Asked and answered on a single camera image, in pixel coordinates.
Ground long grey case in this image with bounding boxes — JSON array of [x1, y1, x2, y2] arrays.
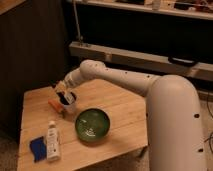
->
[[68, 40, 213, 98]]

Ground white tube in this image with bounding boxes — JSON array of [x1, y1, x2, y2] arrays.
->
[[46, 121, 60, 162]]

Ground white ceramic cup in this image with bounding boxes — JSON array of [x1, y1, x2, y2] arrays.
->
[[63, 101, 77, 114]]

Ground green ceramic bowl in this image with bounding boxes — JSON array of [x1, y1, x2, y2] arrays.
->
[[75, 108, 110, 142]]

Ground metal pole stand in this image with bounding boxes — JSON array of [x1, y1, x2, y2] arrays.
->
[[71, 0, 91, 73]]

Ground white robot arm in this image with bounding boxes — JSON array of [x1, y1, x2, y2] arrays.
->
[[55, 60, 207, 171]]

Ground cluttered shelf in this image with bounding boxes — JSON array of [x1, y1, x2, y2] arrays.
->
[[66, 0, 213, 21]]

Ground black cable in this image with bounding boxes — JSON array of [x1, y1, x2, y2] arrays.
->
[[203, 89, 213, 154]]

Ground blue cloth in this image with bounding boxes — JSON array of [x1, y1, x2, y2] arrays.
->
[[29, 137, 47, 162]]

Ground wooden table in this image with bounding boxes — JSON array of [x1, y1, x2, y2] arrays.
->
[[18, 80, 147, 171]]

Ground orange marker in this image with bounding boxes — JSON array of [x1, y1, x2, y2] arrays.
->
[[48, 99, 65, 117]]

